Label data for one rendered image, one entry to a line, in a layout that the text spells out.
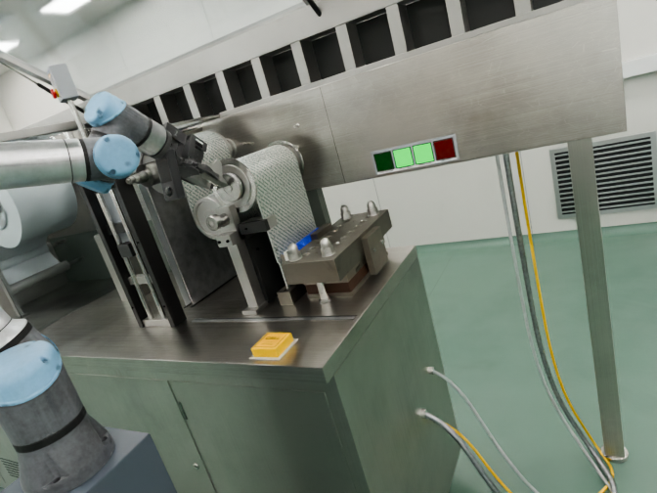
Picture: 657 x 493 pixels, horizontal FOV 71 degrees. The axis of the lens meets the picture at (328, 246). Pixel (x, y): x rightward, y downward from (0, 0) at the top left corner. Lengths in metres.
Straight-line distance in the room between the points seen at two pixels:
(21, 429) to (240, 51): 1.16
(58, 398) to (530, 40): 1.23
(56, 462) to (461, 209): 3.37
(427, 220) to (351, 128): 2.62
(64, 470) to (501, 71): 1.24
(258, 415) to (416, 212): 3.00
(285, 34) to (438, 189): 2.59
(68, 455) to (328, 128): 1.04
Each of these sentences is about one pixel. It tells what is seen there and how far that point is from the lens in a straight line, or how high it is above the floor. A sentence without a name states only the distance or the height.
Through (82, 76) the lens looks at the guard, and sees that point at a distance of 2.01.
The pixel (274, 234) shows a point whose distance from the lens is 1.25.
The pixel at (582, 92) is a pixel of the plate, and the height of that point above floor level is 1.25.
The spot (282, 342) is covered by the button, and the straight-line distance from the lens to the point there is 1.04.
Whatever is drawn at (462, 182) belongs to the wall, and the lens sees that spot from 3.79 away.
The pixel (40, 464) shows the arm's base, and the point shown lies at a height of 0.96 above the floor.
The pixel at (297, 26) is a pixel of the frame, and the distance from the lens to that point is 1.46.
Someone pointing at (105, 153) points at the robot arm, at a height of 1.40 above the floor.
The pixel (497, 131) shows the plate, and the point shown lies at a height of 1.20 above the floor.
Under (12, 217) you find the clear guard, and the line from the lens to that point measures 1.99.
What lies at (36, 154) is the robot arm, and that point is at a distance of 0.89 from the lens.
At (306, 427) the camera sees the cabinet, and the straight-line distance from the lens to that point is 1.13.
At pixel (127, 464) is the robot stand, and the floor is 0.88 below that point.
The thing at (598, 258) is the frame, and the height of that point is 0.76.
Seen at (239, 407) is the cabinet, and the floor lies 0.75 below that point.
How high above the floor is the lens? 1.38
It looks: 16 degrees down
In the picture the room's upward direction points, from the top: 16 degrees counter-clockwise
